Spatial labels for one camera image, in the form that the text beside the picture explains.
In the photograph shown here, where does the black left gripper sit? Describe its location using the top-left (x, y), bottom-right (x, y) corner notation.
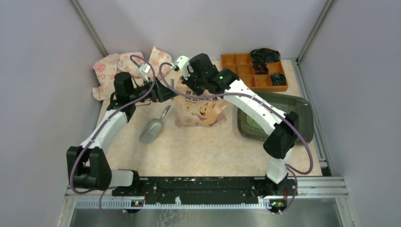
top-left (129, 76), bottom-right (179, 103)

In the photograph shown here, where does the orange cat litter bag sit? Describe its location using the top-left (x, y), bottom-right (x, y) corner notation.
top-left (174, 95), bottom-right (228, 127)

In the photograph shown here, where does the grey metal scoop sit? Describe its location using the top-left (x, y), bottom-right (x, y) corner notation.
top-left (139, 105), bottom-right (171, 143)

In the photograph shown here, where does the piano-key bag clip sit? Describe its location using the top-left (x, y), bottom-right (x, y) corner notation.
top-left (170, 79), bottom-right (176, 100)

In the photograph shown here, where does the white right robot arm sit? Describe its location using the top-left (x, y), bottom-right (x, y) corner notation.
top-left (175, 53), bottom-right (299, 195)

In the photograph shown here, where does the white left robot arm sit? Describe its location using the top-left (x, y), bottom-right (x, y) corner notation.
top-left (66, 72), bottom-right (177, 196)

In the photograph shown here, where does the dark green litter box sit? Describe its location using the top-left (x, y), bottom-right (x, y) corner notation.
top-left (237, 91), bottom-right (314, 143)

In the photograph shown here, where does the pink patterned cloth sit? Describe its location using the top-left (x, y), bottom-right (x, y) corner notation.
top-left (92, 47), bottom-right (173, 101)

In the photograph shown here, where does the orange compartment tray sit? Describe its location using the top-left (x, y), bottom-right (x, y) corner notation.
top-left (220, 53), bottom-right (288, 92)

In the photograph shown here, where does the dark cloth on tray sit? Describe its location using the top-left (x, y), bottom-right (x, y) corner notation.
top-left (250, 48), bottom-right (281, 75)

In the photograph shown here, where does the small dark cloth ball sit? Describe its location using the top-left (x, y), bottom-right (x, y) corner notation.
top-left (270, 72), bottom-right (287, 86)

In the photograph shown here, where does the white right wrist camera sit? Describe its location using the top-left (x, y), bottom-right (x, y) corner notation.
top-left (175, 55), bottom-right (190, 80)

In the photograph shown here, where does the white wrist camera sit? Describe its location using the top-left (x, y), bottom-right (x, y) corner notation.
top-left (175, 55), bottom-right (190, 80)
top-left (138, 63), bottom-right (150, 82)

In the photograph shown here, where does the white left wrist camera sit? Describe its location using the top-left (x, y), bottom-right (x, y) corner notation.
top-left (138, 63), bottom-right (150, 82)

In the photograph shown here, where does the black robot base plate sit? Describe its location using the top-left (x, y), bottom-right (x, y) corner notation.
top-left (112, 176), bottom-right (296, 213)

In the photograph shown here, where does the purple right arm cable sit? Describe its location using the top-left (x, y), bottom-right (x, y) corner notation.
top-left (158, 62), bottom-right (314, 214)

